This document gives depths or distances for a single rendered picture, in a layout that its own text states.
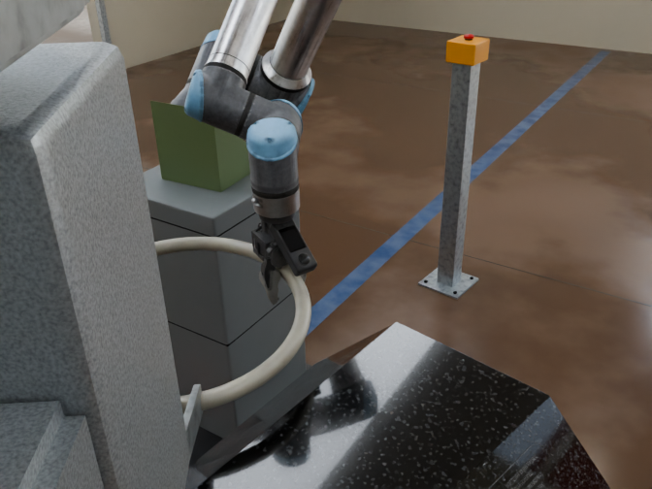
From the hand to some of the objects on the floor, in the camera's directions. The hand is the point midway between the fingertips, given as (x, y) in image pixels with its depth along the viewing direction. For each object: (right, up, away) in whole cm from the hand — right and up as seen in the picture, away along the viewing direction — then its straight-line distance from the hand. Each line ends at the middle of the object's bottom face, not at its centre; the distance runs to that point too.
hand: (287, 296), depth 140 cm
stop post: (+64, -6, +166) cm, 178 cm away
